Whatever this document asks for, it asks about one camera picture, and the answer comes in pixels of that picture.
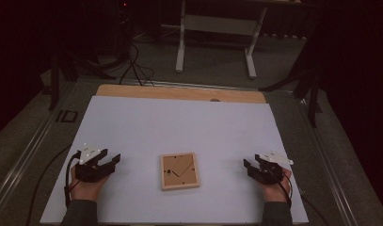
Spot dark equipment with red light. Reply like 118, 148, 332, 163
116, 0, 133, 60

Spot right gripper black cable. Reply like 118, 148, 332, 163
267, 169, 294, 208

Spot white metal desk frame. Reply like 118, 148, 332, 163
174, 0, 268, 79

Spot metal floor rail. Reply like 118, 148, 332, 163
296, 97, 359, 226
0, 93, 74, 215

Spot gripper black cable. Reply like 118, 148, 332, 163
63, 151, 83, 208
267, 169, 294, 208

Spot thin black floor cable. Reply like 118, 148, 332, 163
300, 194, 330, 226
24, 144, 72, 226

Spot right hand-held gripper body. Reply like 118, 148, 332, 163
247, 150, 295, 186

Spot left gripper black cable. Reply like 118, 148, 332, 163
63, 151, 83, 208

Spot black floor socket plate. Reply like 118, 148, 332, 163
56, 109, 79, 123

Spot small wooden clock board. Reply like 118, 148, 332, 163
159, 152, 200, 192

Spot person's right hand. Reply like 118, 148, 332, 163
258, 168, 293, 203

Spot person's left hand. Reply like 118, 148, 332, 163
70, 164, 110, 202

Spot black metal stand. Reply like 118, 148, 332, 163
259, 31, 324, 128
47, 50, 117, 111

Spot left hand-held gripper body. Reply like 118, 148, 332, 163
74, 143, 117, 184

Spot black cables on floor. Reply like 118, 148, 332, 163
118, 40, 155, 88

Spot white table mat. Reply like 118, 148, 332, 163
40, 95, 310, 225

